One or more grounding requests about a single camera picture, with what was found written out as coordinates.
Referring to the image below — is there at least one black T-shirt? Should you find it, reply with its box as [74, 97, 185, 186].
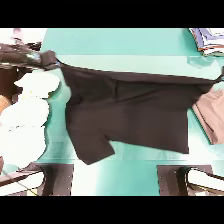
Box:
[42, 49, 224, 166]

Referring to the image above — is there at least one brown garment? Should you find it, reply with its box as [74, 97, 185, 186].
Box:
[191, 87, 224, 146]

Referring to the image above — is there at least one heap of clothes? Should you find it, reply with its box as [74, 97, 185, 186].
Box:
[187, 27, 224, 57]

